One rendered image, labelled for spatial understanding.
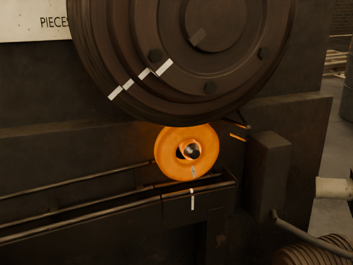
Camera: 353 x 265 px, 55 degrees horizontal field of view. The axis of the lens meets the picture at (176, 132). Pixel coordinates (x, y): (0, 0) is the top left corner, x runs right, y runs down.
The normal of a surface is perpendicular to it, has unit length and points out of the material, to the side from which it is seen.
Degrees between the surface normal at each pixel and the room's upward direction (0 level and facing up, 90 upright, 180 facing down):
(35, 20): 90
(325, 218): 0
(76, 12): 90
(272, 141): 0
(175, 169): 90
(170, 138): 90
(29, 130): 0
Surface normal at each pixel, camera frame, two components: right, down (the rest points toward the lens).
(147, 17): 0.33, 0.37
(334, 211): 0.00, -0.91
